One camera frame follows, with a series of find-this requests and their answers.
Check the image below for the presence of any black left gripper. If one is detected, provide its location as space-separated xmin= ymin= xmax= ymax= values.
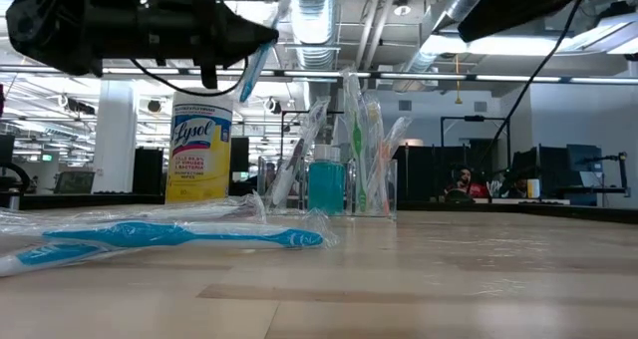
xmin=99 ymin=0 xmax=279 ymax=90

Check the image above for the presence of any blue toothbrush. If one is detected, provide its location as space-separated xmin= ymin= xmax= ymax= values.
xmin=237 ymin=0 xmax=293 ymax=105
xmin=0 ymin=238 xmax=121 ymax=280
xmin=42 ymin=208 xmax=340 ymax=253

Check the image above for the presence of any green toothbrush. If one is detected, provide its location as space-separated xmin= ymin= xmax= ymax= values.
xmin=343 ymin=69 xmax=370 ymax=215

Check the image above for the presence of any blue mouthwash bottle white cap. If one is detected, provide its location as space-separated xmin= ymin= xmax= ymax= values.
xmin=307 ymin=144 xmax=347 ymax=215

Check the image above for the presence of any orange toothbrush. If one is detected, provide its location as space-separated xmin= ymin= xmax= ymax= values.
xmin=363 ymin=93 xmax=393 ymax=216
xmin=373 ymin=115 xmax=414 ymax=216

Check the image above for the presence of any long ceiling light strip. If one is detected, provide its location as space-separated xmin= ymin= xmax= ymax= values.
xmin=0 ymin=65 xmax=638 ymax=85

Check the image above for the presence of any black panel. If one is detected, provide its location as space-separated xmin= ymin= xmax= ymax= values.
xmin=229 ymin=137 xmax=250 ymax=185

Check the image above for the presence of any yellow Lysol wipes canister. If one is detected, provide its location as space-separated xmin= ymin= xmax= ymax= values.
xmin=164 ymin=87 xmax=234 ymax=204

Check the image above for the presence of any clear acrylic organizer box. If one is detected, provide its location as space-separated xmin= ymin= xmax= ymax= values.
xmin=256 ymin=155 xmax=399 ymax=219

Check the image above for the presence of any white pillar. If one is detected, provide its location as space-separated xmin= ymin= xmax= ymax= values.
xmin=92 ymin=79 xmax=139 ymax=194

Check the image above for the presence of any black cabinet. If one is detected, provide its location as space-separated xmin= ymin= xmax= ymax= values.
xmin=132 ymin=147 xmax=164 ymax=195

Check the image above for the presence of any bright ceiling light panel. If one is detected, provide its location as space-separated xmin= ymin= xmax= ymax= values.
xmin=421 ymin=12 xmax=638 ymax=56

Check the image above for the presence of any person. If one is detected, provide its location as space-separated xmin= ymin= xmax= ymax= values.
xmin=445 ymin=164 xmax=492 ymax=200
xmin=505 ymin=175 xmax=530 ymax=199

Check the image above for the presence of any dark computer monitor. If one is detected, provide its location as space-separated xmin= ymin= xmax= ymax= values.
xmin=511 ymin=146 xmax=569 ymax=203

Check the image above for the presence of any blue-grey monitor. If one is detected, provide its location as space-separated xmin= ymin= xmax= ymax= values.
xmin=566 ymin=143 xmax=604 ymax=206

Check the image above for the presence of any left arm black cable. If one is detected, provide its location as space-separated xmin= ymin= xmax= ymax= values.
xmin=128 ymin=57 xmax=250 ymax=99

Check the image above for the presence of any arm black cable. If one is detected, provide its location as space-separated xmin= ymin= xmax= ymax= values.
xmin=487 ymin=0 xmax=584 ymax=159
xmin=128 ymin=57 xmax=250 ymax=99

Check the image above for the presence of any silver ribbed ceiling duct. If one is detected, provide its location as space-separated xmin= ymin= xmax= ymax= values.
xmin=286 ymin=0 xmax=345 ymax=71

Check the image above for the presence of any yellow hanging cord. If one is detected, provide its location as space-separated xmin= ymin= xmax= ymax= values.
xmin=452 ymin=53 xmax=464 ymax=106

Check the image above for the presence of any black metal frame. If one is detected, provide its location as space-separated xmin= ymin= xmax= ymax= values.
xmin=440 ymin=114 xmax=512 ymax=200

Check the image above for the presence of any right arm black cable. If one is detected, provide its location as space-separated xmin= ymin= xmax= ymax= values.
xmin=487 ymin=0 xmax=584 ymax=159

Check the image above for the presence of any black aluminium rig frame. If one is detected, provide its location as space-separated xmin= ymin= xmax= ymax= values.
xmin=0 ymin=192 xmax=638 ymax=225

